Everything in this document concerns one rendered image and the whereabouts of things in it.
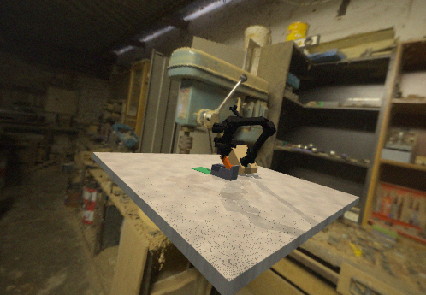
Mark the orange l-shaped part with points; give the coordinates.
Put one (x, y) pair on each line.
(226, 162)

